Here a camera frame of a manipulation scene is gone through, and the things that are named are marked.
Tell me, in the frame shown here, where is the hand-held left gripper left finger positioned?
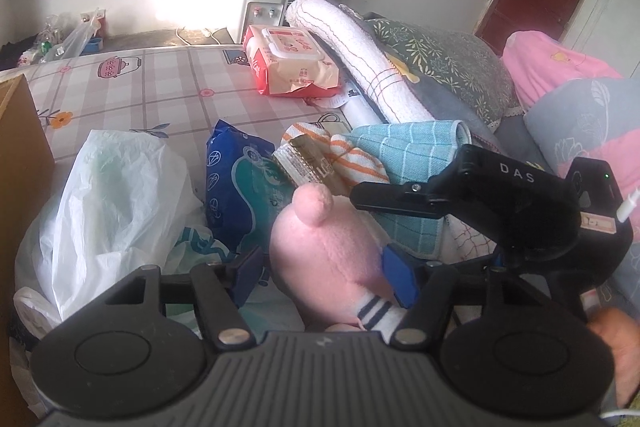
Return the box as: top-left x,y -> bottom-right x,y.
102,247 -> 263,350

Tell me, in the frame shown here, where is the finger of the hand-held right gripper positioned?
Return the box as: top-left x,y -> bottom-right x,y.
350,181 -> 451,220

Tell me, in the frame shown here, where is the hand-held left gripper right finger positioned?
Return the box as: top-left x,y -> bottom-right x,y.
382,243 -> 548,350

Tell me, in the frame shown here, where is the orange striped cloth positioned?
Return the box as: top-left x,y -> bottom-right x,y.
281,122 -> 391,198

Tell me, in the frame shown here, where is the blue checked towel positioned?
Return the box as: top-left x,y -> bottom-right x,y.
345,120 -> 472,258

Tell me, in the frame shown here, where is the pink plush doll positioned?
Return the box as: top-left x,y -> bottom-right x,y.
269,183 -> 408,340

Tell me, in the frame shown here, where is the gold tissue packet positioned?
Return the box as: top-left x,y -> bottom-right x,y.
272,134 -> 351,198

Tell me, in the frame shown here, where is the blue tissue packet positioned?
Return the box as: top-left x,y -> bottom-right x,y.
206,119 -> 301,253

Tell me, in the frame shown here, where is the brown cardboard box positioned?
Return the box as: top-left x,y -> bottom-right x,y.
0,74 -> 56,427

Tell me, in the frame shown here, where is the person's right hand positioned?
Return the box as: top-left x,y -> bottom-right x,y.
589,309 -> 640,408

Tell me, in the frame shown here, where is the grey blanket yellow print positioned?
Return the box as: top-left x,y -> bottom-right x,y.
345,7 -> 640,308

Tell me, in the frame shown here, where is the pink grey quilt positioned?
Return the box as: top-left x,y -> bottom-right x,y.
501,31 -> 640,228

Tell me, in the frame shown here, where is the white tied plastic bag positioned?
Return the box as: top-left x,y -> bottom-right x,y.
12,129 -> 241,353

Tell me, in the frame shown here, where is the green floral pillow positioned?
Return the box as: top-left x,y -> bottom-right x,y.
367,18 -> 518,130

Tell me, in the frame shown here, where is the white plaid blanket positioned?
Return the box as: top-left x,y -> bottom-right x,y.
285,0 -> 501,263

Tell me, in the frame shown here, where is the red wet wipes pack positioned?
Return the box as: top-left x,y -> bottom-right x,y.
243,25 -> 342,98

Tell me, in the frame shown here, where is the white water dispenser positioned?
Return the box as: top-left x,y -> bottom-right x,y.
239,0 -> 292,44

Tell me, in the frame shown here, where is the clear plastic bag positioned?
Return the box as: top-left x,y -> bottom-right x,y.
40,9 -> 103,60

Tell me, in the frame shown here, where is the white cable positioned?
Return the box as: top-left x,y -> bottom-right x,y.
617,189 -> 640,223

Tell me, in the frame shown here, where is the white power cord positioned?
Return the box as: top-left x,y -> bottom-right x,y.
175,26 -> 237,46

